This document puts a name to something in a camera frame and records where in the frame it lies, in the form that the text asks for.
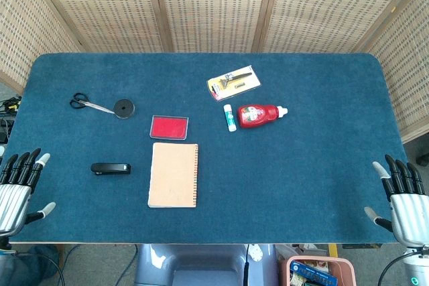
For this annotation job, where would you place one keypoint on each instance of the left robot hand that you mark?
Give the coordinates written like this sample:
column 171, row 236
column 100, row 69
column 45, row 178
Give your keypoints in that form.
column 13, row 199

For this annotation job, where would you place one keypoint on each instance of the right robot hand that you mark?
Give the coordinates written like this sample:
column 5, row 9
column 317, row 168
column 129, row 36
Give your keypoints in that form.
column 407, row 212

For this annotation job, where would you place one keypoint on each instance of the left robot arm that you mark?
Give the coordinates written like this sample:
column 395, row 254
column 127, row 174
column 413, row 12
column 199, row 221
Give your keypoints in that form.
column 3, row 249

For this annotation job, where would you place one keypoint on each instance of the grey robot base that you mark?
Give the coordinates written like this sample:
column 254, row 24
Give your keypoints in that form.
column 204, row 266

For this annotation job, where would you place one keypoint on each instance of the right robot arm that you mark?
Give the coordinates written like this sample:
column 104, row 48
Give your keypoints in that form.
column 417, row 269

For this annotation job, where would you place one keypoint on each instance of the black stapler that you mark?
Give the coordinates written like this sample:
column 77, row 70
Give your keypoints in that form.
column 110, row 168

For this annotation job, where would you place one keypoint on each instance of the tan spiral notebook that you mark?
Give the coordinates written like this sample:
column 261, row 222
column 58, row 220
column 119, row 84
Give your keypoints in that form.
column 173, row 175

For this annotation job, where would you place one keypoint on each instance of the red ink pad case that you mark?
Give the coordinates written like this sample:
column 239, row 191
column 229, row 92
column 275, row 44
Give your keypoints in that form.
column 169, row 127

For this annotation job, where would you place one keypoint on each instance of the pink plastic basket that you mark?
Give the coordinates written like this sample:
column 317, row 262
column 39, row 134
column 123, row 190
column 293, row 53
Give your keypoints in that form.
column 316, row 271

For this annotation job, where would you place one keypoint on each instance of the blue box in basket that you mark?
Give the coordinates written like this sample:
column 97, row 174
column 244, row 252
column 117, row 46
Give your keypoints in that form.
column 313, row 274

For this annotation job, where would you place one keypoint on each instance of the black tape roll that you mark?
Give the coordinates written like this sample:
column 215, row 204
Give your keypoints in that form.
column 124, row 108

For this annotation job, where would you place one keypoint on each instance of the red squeeze bottle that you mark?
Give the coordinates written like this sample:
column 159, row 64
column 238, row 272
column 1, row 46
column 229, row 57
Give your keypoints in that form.
column 258, row 115

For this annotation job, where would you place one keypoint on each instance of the blue table mat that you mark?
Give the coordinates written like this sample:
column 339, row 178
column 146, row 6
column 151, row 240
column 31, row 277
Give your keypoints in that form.
column 207, row 172

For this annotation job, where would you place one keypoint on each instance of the white glue stick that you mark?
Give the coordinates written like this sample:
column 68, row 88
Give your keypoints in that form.
column 229, row 118

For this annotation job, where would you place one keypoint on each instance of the packaged razor on card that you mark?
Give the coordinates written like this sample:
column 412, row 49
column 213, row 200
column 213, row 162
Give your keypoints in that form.
column 233, row 81

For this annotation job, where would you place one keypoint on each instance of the woven folding screen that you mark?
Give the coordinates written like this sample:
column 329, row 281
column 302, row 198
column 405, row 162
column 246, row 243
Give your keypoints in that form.
column 214, row 8

